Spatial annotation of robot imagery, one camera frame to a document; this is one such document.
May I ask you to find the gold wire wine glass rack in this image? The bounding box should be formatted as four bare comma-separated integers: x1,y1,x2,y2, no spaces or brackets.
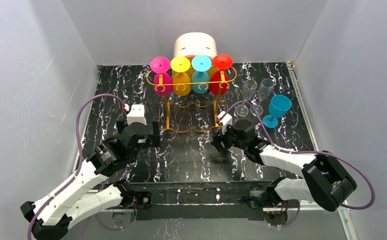
146,66,238,134

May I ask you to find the blue front wine glass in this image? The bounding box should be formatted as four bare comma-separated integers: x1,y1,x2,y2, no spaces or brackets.
263,94,292,129

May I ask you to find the clear wine glass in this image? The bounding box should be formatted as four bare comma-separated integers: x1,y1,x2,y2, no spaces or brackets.
250,78,275,117

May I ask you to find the red wine glass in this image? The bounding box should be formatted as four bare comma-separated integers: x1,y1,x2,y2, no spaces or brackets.
209,54,233,95

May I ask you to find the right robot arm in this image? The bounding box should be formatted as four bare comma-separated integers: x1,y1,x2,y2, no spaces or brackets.
211,120,357,212

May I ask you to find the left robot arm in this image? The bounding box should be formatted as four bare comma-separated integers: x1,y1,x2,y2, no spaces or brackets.
20,121,161,240

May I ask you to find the pink wine glass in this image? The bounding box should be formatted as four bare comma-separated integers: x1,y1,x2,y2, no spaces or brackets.
150,56,173,96

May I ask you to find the yellow wine glass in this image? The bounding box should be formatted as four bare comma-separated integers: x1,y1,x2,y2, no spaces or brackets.
170,56,192,96

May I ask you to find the light blue rear wine glass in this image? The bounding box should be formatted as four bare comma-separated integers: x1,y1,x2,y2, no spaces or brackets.
191,55,212,94

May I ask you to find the clear champagne flute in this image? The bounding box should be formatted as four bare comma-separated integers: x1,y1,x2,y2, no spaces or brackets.
235,79,257,118

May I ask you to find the white cylindrical container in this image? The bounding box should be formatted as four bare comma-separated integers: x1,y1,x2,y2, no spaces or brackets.
173,32,218,59

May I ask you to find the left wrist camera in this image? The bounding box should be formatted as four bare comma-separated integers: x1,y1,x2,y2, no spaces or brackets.
126,104,147,126

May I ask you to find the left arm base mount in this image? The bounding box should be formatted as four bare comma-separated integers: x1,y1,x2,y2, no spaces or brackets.
112,191,152,229

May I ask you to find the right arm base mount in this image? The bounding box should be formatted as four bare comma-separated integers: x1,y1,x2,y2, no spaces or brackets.
238,189,301,229

